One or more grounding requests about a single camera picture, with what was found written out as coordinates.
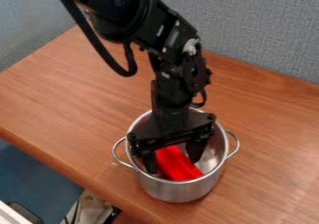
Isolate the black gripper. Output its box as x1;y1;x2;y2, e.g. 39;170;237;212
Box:
127;80;217;175

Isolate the red plastic block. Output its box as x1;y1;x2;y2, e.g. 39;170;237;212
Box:
157;146;203;181

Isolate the stainless steel pot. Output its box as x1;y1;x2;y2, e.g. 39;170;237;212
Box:
112;121;241;203

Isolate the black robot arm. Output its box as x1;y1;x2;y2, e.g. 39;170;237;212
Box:
60;0;217;174

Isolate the white black object at corner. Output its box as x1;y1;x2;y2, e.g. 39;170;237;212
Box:
0;201;44;224

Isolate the metal table leg bracket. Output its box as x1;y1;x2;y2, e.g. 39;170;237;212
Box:
62;189;122;224

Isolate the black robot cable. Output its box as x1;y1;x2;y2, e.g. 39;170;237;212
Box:
52;0;140;78

